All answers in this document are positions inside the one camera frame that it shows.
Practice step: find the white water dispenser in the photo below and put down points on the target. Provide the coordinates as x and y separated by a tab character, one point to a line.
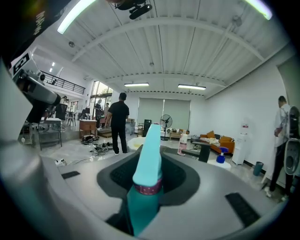
240	145

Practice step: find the white stone tub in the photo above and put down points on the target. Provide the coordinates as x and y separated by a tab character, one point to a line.
136	143

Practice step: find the orange sofa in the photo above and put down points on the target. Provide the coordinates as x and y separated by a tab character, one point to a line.
225	140

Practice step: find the ceiling light tube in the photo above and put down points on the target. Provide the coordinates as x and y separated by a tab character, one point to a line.
75	16
260	8
136	84
192	87

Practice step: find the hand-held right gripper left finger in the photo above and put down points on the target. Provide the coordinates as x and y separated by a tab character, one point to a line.
77	201

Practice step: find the person's black shirt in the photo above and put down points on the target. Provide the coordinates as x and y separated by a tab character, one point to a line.
25	25

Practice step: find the black head-worn camera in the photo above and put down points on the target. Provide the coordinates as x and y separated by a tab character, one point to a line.
138	10

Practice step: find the grey window blinds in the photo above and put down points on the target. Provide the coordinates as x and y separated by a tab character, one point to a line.
164	110

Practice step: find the black square faucet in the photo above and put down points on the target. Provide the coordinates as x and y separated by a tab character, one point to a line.
204	152

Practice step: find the black balcony railing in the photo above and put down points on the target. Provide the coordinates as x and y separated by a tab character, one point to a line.
65	84

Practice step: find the low wooden bench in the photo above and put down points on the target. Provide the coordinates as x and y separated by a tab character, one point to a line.
175	134

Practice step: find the pink lotion bottle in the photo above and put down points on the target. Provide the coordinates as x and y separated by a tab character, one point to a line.
182	145

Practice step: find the grey metal rack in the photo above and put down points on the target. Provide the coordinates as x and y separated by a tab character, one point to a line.
50	133

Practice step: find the black tall cabinet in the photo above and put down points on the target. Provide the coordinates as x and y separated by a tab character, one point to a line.
147	127

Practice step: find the white power strip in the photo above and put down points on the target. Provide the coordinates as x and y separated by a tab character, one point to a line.
60	161

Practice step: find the black standing fan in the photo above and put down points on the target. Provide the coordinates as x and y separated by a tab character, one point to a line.
166	122

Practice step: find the brown wooden cabinet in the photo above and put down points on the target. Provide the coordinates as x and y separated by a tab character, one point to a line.
87	127

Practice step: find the white pump bottle blue cap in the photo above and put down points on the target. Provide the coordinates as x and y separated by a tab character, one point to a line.
221	158

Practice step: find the blue trash bin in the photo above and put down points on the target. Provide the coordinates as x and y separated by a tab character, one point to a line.
257	168

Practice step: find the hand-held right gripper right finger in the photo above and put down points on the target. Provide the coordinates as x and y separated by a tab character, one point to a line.
211	187

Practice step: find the white and black toilet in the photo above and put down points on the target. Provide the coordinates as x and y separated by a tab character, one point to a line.
293	145

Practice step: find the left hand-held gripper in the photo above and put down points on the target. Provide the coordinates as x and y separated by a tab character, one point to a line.
22	64

